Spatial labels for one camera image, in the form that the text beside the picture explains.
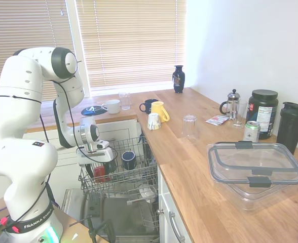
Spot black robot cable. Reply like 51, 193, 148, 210
39, 75, 119, 178

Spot narrow wooden window blind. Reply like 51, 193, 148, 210
0, 0, 75, 103

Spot glass french press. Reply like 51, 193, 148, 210
219, 89, 241, 120

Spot white patterned cup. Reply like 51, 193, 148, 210
147, 112, 162, 131

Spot black shaker bottle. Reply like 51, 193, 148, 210
276, 101, 298, 156

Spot stainless steel dishwasher door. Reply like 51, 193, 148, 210
61, 188, 160, 241

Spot black protein powder tub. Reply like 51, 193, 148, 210
247, 89, 279, 140

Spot white dish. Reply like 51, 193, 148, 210
138, 184, 157, 199

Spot metal cabinet bar handle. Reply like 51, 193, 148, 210
168, 211, 186, 243

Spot yellow mug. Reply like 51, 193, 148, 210
151, 101, 170, 123

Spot plain white cup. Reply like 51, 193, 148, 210
101, 99, 122, 115

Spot red speckled enamel mug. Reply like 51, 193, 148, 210
93, 166, 112, 184

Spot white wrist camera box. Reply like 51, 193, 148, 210
95, 140, 110, 150

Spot white and green can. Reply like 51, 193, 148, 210
243, 120, 262, 143

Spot clear plastic lidded container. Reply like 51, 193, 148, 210
206, 140, 298, 212

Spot navy blue mug white rim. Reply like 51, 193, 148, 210
121, 150, 137, 171

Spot wide wooden window blind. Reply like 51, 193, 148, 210
75, 0, 188, 92

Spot red and white packets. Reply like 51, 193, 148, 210
205, 115, 229, 126

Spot short clear drinking glass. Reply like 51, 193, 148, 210
118, 92, 131, 111

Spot grey wire dishwasher rack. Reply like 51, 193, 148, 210
78, 136, 158, 200

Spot black tripod stand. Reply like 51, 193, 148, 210
68, 214, 117, 243

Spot blue plate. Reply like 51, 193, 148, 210
81, 104, 108, 116

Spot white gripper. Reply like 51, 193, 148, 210
76, 145, 115, 179

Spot dark blue painted vase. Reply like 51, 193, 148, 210
172, 65, 186, 95

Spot clear ribbed glass tumbler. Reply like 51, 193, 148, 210
181, 114, 199, 141

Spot white cabinet door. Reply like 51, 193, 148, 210
157, 166, 193, 243

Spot tall clear glass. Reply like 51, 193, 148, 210
232, 100, 249, 130

